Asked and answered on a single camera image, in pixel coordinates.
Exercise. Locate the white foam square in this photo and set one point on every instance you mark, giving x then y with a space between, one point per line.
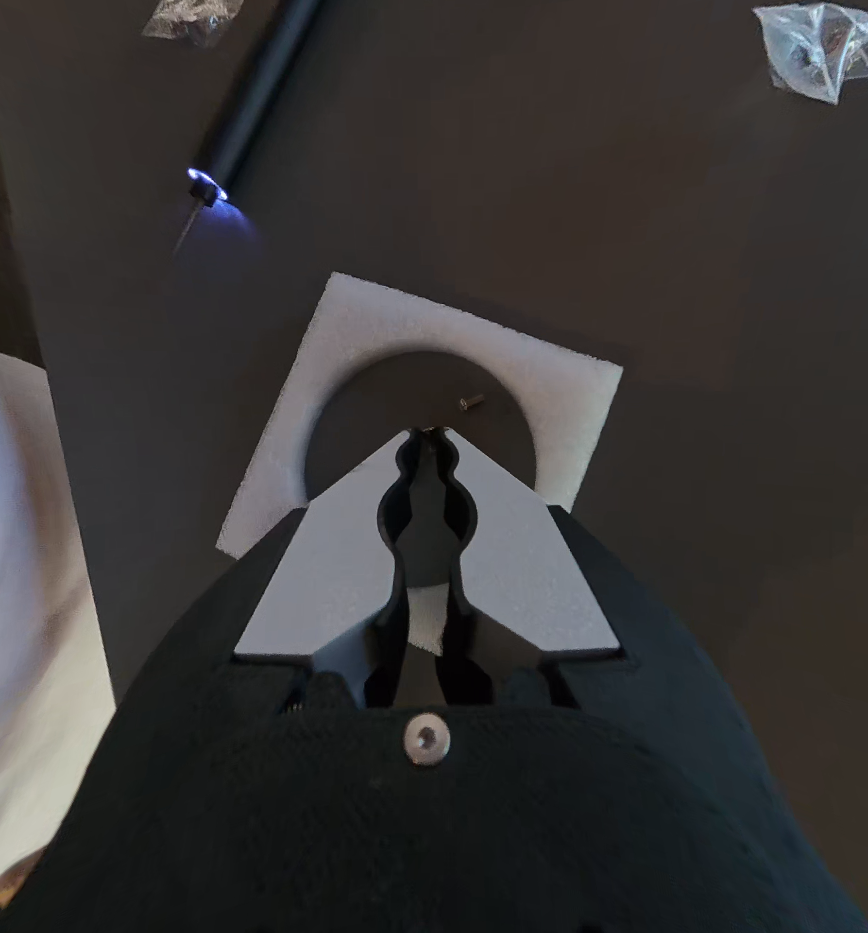
375 321

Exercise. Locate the small metal screw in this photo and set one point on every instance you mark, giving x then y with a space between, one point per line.
470 402

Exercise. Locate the dark grey desk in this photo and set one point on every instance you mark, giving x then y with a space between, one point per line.
623 219

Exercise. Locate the small clear parts bag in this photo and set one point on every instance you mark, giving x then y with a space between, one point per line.
193 22
820 51

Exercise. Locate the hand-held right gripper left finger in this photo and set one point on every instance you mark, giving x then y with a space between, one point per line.
310 583

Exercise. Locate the black electric screwdriver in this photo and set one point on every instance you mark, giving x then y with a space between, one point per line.
259 95

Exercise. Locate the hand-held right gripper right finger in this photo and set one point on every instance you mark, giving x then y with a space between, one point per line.
536 583

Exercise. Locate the person's white shirt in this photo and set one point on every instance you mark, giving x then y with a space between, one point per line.
18 583

